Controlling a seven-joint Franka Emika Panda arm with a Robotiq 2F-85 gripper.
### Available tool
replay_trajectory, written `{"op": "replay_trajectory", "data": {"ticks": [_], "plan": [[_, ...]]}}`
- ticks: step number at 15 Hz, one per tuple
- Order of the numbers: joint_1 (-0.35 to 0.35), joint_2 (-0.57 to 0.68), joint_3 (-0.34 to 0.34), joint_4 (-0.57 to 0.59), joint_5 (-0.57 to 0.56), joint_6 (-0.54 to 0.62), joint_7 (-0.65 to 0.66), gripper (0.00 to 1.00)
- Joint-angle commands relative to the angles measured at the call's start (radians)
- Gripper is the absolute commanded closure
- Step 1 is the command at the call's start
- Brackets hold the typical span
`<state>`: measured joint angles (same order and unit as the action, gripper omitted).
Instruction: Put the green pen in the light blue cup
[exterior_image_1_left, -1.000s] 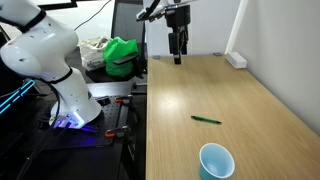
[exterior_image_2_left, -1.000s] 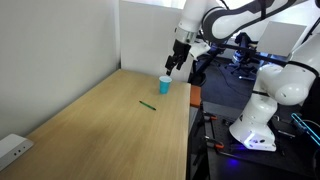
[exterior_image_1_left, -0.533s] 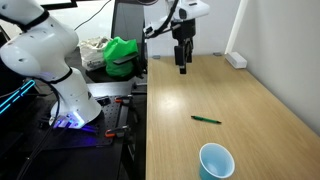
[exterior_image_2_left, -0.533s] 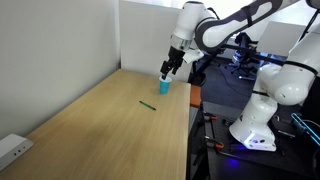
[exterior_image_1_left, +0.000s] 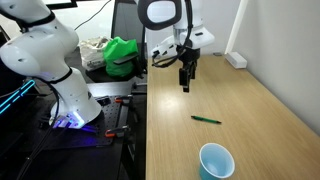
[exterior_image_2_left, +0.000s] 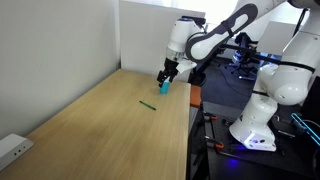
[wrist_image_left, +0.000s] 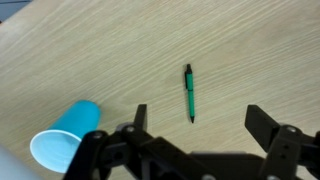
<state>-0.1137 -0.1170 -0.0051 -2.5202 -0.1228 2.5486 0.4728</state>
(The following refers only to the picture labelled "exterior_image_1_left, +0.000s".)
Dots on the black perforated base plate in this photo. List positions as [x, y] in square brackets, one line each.
[100, 133]

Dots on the black framed monitor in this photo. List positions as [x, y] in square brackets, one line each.
[61, 4]

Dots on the green pen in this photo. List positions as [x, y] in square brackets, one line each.
[205, 119]

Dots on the green plastic bag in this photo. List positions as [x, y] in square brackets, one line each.
[120, 53]

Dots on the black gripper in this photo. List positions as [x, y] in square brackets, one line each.
[189, 55]

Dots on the black office chair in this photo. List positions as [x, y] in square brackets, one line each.
[128, 20]

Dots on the light blue cup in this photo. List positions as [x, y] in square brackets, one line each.
[216, 163]

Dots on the orange black bar clamp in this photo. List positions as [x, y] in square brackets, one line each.
[116, 132]
[124, 99]

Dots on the cyan glowing light strip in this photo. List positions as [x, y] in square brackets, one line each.
[16, 96]

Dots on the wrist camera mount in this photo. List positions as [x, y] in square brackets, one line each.
[163, 46]

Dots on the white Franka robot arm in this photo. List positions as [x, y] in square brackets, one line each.
[43, 60]

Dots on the white rectangular device box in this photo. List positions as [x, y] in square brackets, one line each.
[236, 60]

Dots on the white printed bag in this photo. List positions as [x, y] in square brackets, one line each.
[93, 53]

